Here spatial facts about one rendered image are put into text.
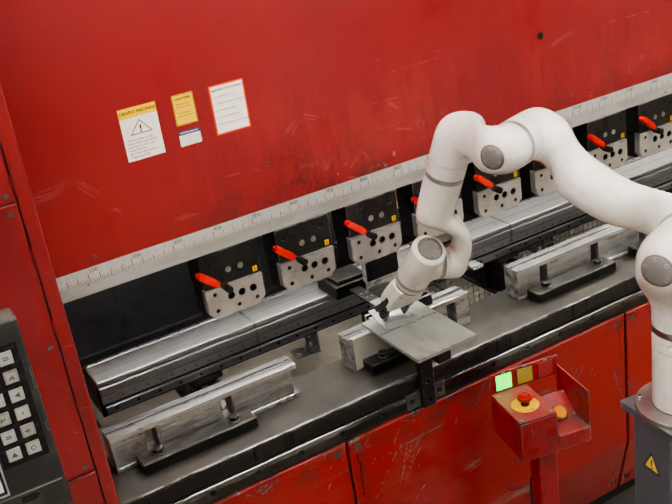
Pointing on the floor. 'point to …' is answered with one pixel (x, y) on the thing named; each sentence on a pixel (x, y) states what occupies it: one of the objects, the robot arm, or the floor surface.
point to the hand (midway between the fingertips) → (393, 310)
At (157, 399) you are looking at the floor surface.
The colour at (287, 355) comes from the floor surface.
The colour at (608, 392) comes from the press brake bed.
